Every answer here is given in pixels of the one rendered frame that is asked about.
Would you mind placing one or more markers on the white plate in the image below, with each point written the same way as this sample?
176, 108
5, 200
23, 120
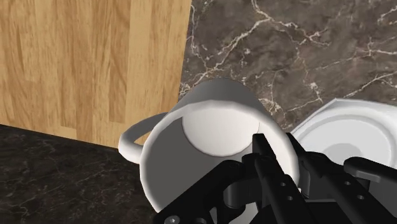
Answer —
347, 130

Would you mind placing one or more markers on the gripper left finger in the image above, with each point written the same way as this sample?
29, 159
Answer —
273, 180

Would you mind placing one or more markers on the white mug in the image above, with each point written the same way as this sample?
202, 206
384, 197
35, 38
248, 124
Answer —
173, 161

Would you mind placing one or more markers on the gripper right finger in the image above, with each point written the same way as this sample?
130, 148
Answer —
335, 186

